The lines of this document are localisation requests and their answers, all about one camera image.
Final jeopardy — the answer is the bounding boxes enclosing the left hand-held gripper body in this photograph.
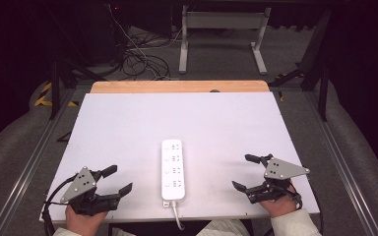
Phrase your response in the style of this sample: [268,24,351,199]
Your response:
[59,166,119,216]

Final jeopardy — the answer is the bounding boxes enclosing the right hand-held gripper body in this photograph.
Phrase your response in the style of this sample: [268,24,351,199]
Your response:
[246,153,311,205]

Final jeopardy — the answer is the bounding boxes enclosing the person's right hand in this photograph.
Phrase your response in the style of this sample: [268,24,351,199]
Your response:
[258,190,299,219]

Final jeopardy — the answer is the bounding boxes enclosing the person's left hand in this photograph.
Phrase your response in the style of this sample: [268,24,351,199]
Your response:
[65,206,109,236]

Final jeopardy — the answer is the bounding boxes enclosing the person's legs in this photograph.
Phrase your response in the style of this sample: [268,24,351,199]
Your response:
[111,218,251,236]

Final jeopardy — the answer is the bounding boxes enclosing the white table board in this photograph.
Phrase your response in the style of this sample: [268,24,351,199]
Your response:
[39,91,321,224]

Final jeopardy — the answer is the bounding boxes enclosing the white power strip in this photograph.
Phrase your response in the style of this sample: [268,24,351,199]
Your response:
[160,139,187,208]

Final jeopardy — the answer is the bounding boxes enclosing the yellow black hazard tape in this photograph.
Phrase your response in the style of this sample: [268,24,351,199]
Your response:
[33,82,80,108]

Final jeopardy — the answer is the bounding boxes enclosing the black metal stand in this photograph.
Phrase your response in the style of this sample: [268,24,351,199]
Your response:
[48,59,107,121]
[268,9,333,123]

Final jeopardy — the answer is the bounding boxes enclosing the wooden table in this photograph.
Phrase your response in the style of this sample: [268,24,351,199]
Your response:
[90,80,271,94]

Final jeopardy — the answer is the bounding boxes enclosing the dark equipment cabinet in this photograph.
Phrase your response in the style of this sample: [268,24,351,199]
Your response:
[87,2,131,65]

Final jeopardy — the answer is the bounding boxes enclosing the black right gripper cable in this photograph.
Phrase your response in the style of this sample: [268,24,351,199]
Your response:
[287,182,305,210]

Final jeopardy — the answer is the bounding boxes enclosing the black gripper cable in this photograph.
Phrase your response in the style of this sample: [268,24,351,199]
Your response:
[41,174,77,236]
[287,182,305,210]

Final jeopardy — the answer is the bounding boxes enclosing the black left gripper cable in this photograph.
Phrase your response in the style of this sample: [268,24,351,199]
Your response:
[41,174,77,236]

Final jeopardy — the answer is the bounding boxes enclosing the aluminium floor rail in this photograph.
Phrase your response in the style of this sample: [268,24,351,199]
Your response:
[0,88,77,236]
[302,90,378,236]

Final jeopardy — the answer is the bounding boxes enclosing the white power strip cable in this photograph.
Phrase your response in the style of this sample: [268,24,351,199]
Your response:
[171,201,185,231]

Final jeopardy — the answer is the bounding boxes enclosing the bundle of floor cables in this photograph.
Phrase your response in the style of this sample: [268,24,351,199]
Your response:
[106,4,185,82]

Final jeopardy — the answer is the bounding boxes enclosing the white metal desk frame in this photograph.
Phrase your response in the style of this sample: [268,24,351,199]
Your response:
[178,5,273,76]

